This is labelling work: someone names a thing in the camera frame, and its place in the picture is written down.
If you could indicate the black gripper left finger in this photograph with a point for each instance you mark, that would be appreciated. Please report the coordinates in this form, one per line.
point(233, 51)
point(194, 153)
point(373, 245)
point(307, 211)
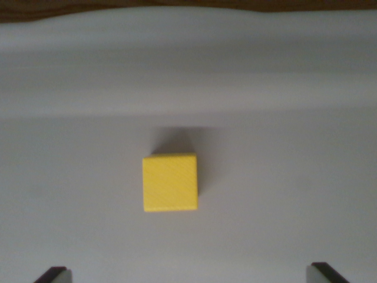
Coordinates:
point(56, 275)

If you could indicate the yellow wooden cube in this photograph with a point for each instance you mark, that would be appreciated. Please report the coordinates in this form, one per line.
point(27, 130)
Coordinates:
point(170, 182)

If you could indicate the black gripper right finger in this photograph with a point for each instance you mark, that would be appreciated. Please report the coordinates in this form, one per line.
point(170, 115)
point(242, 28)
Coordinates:
point(321, 274)

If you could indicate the white plastic bin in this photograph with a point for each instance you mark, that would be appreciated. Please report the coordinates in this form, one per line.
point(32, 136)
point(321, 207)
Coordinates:
point(265, 88)

